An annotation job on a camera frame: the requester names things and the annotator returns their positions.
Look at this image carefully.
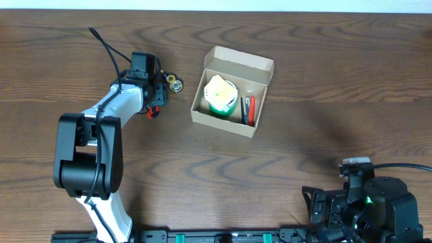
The brown cardboard box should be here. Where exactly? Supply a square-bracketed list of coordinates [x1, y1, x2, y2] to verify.
[190, 46, 274, 138]

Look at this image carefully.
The correction tape dispenser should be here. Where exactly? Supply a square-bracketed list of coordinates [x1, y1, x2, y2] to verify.
[161, 70, 184, 93]

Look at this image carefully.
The green tape roll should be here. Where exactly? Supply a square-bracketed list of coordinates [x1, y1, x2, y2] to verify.
[209, 103, 237, 117]

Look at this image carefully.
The red utility knife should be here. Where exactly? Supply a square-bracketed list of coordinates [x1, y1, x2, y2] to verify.
[146, 106, 160, 119]

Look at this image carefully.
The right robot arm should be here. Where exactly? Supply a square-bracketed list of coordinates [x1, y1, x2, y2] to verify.
[302, 157, 429, 243]

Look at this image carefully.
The yellow sticky note pad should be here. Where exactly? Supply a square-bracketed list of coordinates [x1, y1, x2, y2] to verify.
[204, 75, 232, 111]

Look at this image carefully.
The red black stapler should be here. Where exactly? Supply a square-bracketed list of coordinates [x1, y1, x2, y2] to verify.
[240, 96, 255, 126]

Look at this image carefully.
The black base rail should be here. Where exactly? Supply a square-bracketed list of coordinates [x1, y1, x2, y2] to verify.
[51, 229, 320, 243]

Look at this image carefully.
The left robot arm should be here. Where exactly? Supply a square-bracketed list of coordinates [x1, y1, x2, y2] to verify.
[51, 52, 167, 242]

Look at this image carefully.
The left black cable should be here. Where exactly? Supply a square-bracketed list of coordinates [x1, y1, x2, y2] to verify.
[83, 26, 132, 243]

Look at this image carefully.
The white tape roll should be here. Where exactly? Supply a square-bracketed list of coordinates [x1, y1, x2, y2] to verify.
[226, 80, 238, 108]

